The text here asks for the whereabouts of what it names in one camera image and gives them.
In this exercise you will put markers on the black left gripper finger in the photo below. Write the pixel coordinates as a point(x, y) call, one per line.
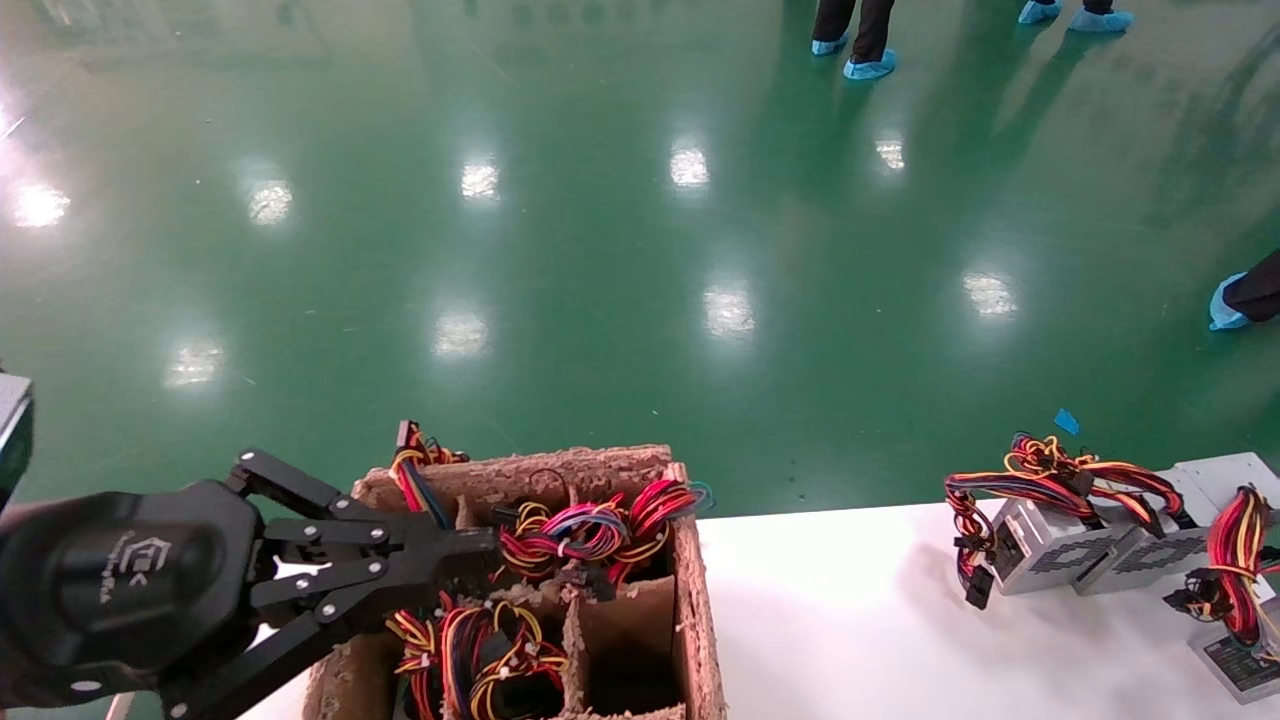
point(440, 538)
point(440, 570)

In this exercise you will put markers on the small blue floor scrap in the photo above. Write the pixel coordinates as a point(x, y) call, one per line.
point(1067, 421)

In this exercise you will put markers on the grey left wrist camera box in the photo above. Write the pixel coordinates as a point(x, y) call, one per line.
point(12, 440)

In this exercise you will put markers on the brown pulp divider box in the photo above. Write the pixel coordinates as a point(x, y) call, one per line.
point(690, 620)

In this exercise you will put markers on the person with white-hemmed black top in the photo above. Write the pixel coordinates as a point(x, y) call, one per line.
point(1260, 290)

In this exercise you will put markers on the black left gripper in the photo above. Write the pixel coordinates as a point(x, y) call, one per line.
point(130, 580)

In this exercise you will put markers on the person in blue shoe covers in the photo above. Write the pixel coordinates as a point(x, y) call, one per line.
point(868, 66)
point(1100, 20)

